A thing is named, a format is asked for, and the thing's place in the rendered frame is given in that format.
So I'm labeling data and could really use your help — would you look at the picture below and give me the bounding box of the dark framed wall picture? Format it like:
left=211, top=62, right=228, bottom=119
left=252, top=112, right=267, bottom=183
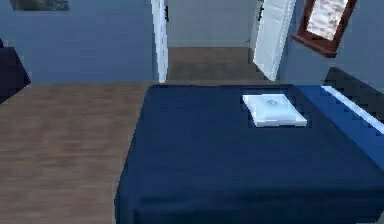
left=9, top=0, right=71, bottom=12

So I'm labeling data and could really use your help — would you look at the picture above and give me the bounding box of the white closed laptop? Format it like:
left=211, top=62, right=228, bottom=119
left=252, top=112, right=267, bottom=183
left=241, top=93, right=308, bottom=128

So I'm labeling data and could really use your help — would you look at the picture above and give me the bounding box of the white room door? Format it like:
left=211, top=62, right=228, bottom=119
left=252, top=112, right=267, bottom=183
left=252, top=0, right=297, bottom=82
left=150, top=0, right=170, bottom=84

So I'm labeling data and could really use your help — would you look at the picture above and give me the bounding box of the dark blue bed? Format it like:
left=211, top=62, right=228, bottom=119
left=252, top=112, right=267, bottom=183
left=114, top=66, right=384, bottom=224

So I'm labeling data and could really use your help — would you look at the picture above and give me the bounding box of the dark navy furniture piece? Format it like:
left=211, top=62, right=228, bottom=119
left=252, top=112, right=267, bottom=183
left=0, top=37, right=32, bottom=105

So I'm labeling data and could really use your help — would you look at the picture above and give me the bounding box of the brown framed window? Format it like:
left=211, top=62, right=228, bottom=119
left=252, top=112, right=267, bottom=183
left=290, top=0, right=358, bottom=59

